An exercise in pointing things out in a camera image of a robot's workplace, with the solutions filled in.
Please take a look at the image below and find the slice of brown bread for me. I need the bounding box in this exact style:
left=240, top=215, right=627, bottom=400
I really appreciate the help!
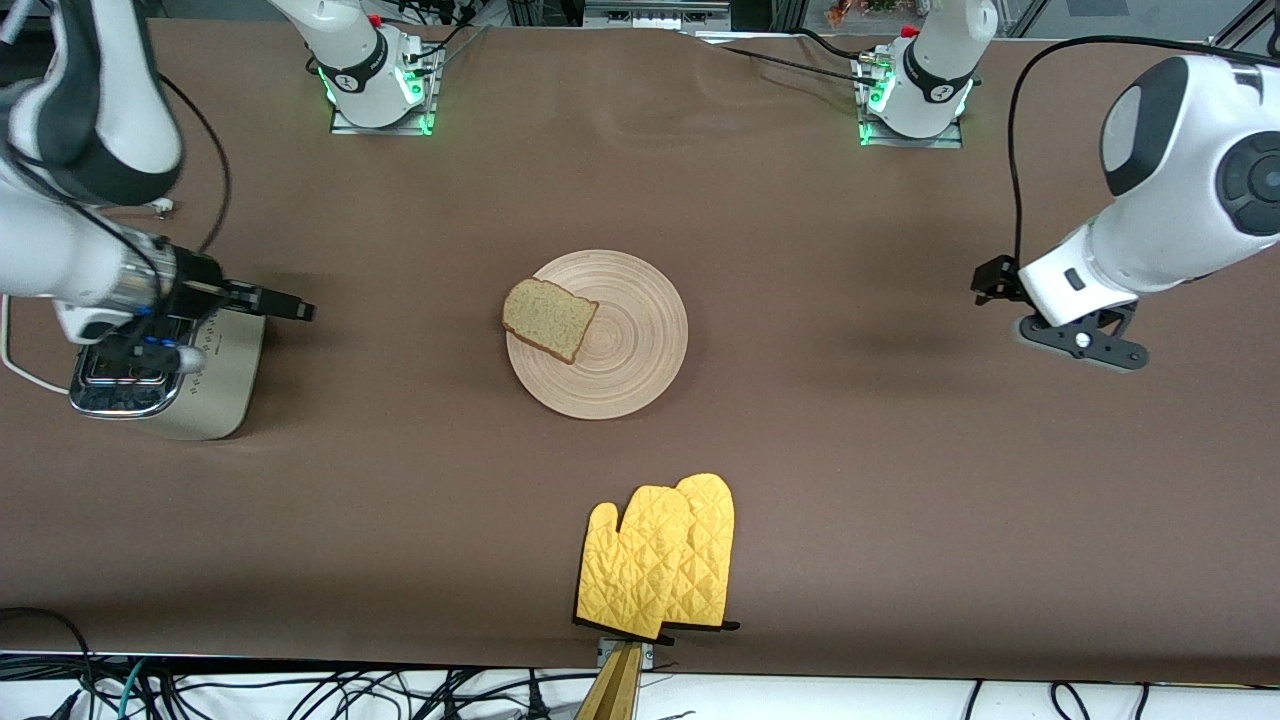
left=501, top=278, right=600, bottom=365

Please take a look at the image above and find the round wooden plate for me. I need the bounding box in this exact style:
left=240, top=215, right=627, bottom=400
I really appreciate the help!
left=505, top=249, right=690, bottom=421

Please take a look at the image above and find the cream and chrome toaster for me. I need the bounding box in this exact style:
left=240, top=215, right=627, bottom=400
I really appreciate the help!
left=68, top=300, right=268, bottom=442

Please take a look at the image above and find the brown table cover sheet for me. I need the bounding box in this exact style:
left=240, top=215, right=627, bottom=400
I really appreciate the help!
left=0, top=15, right=1280, bottom=687

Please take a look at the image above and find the yellow quilted oven mitt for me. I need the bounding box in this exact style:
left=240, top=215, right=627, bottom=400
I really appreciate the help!
left=574, top=486, right=694, bottom=642
left=660, top=473, right=742, bottom=633

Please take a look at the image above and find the grey device behind table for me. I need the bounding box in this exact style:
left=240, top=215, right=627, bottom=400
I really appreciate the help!
left=582, top=0, right=732, bottom=32

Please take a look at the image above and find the wooden beam under table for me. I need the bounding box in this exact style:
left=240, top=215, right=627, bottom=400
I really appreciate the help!
left=574, top=645, right=644, bottom=720

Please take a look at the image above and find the white toaster power cable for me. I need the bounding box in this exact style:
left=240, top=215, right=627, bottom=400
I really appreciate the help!
left=0, top=198, right=177, bottom=394

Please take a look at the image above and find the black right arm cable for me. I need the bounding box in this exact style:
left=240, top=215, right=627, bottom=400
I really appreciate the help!
left=158, top=72, right=233, bottom=255

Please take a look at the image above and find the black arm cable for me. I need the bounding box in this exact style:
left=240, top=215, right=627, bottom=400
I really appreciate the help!
left=1006, top=34, right=1280, bottom=273
left=158, top=72, right=233, bottom=255

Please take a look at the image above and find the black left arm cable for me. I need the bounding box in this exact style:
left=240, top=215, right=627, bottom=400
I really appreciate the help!
left=1006, top=34, right=1280, bottom=273

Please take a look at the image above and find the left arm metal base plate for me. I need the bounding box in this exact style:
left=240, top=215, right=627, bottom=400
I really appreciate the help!
left=857, top=50, right=965, bottom=150

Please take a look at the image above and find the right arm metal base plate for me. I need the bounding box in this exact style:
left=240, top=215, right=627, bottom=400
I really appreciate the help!
left=329, top=42, right=443, bottom=137

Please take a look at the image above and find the black cable at base plate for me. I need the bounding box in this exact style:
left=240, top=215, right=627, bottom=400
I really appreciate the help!
left=700, top=28, right=887, bottom=89

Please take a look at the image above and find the aluminium frame profile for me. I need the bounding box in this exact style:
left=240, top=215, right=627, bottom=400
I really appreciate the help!
left=1204, top=0, right=1280, bottom=71

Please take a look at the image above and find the black looped floor cable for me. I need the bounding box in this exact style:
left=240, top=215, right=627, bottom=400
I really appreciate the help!
left=0, top=605, right=98, bottom=720

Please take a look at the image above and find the teal cable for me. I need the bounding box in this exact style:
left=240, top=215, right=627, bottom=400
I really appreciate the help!
left=116, top=658, right=153, bottom=720

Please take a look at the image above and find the small metal bracket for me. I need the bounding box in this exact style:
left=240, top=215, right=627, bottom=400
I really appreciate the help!
left=596, top=636, right=657, bottom=672

